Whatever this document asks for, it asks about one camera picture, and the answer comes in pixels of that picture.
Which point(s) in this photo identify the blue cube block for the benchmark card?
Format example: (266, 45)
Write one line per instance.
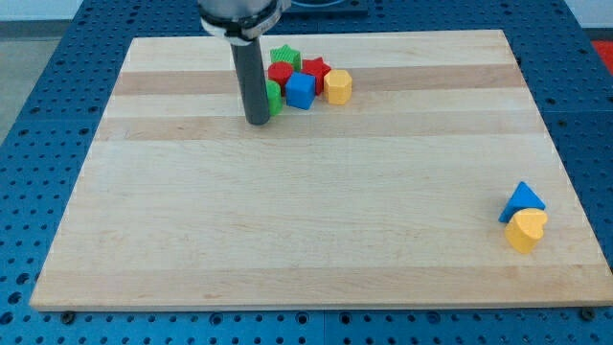
(300, 90)

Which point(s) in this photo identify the green cylinder block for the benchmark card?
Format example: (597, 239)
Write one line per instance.
(274, 97)

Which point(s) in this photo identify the light wooden board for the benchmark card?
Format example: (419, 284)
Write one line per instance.
(390, 201)

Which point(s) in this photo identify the yellow hexagon block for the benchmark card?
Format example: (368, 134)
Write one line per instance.
(338, 86)

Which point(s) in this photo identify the red cylinder block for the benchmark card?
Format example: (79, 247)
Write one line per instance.
(280, 72)

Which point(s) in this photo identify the red star block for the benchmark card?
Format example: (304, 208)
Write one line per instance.
(318, 69)

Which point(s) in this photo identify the green star block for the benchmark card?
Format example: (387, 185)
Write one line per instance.
(287, 54)

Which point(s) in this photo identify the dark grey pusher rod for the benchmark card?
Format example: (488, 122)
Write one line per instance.
(252, 82)

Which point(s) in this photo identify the blue triangle block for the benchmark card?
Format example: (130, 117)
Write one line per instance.
(523, 197)

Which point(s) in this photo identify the yellow heart block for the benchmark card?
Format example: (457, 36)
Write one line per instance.
(526, 229)

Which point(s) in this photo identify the black bolt front left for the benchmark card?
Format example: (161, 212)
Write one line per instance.
(67, 317)

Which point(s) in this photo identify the black bolt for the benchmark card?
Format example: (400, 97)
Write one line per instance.
(67, 317)
(587, 314)

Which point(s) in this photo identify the black bolt front right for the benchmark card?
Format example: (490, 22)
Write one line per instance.
(587, 314)

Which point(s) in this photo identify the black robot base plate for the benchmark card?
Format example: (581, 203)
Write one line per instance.
(321, 7)

